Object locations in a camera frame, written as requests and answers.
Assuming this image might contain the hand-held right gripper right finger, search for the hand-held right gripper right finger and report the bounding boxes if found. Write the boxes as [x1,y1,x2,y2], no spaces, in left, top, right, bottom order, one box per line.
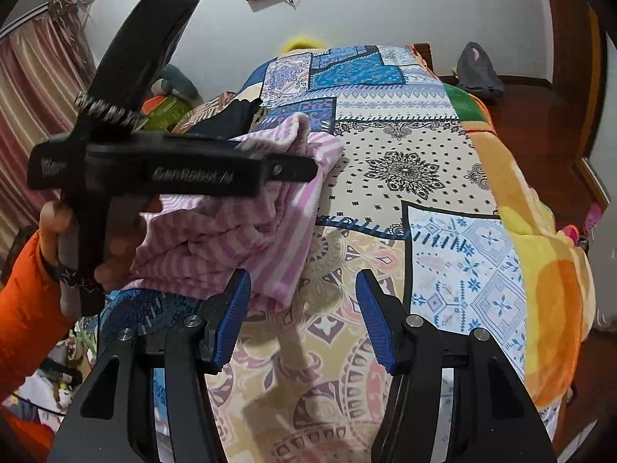
[354,269,555,463]

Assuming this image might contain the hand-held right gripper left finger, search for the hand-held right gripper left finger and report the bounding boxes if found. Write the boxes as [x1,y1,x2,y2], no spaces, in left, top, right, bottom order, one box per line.
[48,267,252,463]

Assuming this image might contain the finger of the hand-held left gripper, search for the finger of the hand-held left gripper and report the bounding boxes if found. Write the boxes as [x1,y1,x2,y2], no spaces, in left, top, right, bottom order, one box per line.
[263,152,319,185]

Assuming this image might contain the pink striped pants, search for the pink striped pants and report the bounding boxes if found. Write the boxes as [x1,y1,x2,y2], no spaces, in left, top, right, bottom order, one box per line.
[103,112,346,315]

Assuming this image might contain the person's left forearm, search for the person's left forearm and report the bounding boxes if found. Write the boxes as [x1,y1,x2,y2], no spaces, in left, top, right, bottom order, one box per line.
[0,229,79,451]

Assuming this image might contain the person's left hand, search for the person's left hand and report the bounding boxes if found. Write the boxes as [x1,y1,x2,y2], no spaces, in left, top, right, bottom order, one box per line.
[39,197,165,292]

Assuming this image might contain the orange striped quilt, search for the orange striped quilt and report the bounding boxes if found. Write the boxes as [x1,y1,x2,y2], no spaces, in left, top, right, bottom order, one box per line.
[171,94,237,134]

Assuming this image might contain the black garment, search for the black garment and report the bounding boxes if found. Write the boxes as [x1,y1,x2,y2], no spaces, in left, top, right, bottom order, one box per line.
[185,98,264,144]

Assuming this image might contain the blue patchwork printed blanket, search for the blue patchwork printed blanket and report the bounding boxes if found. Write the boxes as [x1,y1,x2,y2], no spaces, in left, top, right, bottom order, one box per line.
[99,46,560,463]

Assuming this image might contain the striped brown curtain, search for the striped brown curtain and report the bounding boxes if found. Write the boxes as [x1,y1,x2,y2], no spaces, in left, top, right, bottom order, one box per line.
[0,0,100,252]

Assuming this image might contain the yellow curved cushion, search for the yellow curved cushion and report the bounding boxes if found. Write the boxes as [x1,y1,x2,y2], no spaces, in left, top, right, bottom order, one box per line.
[281,34,329,55]

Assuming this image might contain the black lace wristband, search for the black lace wristband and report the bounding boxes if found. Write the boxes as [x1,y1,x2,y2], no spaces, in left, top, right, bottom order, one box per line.
[41,251,105,296]

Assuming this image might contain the clutter pile of small items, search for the clutter pile of small items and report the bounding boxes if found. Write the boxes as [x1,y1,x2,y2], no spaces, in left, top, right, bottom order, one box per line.
[10,318,105,426]

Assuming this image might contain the green orange fleece blanket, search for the green orange fleece blanket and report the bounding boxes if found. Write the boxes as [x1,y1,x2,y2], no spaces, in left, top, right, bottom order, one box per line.
[443,82,597,412]

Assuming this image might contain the grey backpack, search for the grey backpack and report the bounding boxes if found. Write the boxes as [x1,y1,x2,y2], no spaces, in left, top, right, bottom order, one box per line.
[455,42,505,100]

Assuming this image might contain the brown wooden door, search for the brown wooden door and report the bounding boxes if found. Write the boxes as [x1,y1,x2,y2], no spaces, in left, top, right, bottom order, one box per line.
[550,0,604,166]

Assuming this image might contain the white sliding wardrobe door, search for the white sliding wardrobe door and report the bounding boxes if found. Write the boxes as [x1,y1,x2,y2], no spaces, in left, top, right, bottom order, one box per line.
[573,5,617,329]

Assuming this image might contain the wooden bed frame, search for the wooden bed frame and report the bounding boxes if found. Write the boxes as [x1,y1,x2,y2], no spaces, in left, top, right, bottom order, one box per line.
[415,42,437,76]

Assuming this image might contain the curtain rail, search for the curtain rail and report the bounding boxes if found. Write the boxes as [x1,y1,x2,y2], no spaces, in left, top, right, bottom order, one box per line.
[0,0,74,35]

